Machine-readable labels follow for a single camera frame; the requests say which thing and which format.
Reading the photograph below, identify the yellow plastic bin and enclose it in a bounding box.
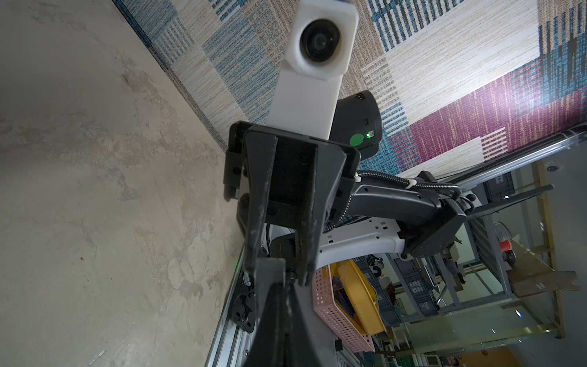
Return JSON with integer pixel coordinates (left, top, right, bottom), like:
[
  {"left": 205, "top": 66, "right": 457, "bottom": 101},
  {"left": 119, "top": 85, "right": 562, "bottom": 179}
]
[{"left": 330, "top": 260, "right": 386, "bottom": 336}]

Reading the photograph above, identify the aluminium front rail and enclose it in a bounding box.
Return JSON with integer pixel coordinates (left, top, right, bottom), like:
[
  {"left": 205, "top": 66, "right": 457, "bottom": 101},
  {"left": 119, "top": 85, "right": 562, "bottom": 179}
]
[{"left": 204, "top": 252, "right": 255, "bottom": 367}]

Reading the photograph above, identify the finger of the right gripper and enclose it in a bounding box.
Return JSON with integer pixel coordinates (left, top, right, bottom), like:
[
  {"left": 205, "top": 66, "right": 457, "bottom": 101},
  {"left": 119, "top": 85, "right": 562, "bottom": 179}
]
[
  {"left": 243, "top": 131, "right": 278, "bottom": 274},
  {"left": 295, "top": 145, "right": 346, "bottom": 286}
]

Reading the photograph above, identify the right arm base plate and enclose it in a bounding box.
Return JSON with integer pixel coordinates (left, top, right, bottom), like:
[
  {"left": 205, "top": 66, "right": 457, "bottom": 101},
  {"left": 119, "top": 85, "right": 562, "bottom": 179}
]
[{"left": 229, "top": 271, "right": 256, "bottom": 333}]

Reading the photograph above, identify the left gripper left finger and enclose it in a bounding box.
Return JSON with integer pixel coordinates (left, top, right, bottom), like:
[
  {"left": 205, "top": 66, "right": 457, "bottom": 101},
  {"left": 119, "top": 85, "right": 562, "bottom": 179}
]
[{"left": 243, "top": 283, "right": 286, "bottom": 367}]

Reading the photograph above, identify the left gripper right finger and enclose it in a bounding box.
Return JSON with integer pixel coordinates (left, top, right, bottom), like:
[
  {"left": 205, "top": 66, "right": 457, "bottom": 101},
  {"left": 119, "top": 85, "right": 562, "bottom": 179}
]
[{"left": 286, "top": 284, "right": 321, "bottom": 367}]

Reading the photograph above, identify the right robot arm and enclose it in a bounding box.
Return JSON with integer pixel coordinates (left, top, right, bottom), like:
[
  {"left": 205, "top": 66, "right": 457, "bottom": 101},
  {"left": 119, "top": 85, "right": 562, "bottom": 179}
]
[{"left": 223, "top": 90, "right": 468, "bottom": 285}]

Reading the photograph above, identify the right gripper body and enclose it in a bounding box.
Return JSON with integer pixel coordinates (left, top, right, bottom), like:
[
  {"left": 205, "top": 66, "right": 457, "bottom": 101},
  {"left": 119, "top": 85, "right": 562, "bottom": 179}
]
[{"left": 223, "top": 122, "right": 361, "bottom": 229}]

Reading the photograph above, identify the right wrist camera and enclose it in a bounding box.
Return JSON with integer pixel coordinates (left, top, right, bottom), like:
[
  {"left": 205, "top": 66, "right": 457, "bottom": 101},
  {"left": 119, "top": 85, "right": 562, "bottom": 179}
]
[{"left": 266, "top": 1, "right": 359, "bottom": 139}]

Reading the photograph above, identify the pink plastic basket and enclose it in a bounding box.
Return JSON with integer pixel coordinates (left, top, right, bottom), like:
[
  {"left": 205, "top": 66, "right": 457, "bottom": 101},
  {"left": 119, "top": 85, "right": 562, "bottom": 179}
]
[{"left": 311, "top": 265, "right": 375, "bottom": 353}]

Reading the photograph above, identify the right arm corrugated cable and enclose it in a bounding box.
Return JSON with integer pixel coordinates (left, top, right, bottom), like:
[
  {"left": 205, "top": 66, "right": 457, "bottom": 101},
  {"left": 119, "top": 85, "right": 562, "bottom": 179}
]
[{"left": 323, "top": 169, "right": 464, "bottom": 235}]

